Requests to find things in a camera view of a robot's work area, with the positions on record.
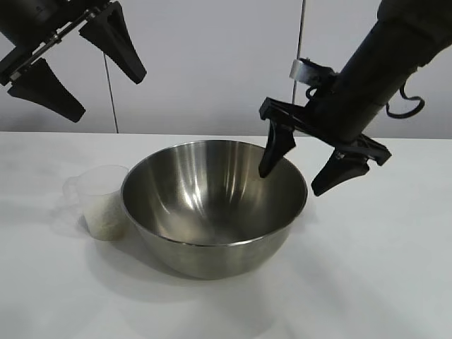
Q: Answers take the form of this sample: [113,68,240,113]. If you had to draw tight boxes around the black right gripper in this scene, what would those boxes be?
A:
[258,74,393,197]

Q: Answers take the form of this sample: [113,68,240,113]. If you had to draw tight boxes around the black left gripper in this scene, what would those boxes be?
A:
[0,0,148,124]

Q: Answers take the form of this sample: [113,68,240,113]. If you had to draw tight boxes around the stainless steel mixing bowl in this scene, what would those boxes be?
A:
[120,139,309,280]

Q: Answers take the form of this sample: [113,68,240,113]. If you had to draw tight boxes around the clear plastic measuring cup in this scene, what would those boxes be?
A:
[62,165,131,242]

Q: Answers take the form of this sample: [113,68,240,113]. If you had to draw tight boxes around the white rice grains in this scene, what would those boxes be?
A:
[83,192,128,242]

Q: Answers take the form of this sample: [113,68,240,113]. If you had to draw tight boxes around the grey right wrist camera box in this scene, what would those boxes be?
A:
[289,57,338,88]

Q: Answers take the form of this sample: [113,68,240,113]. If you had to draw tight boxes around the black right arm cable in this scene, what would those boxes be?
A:
[386,74,425,119]

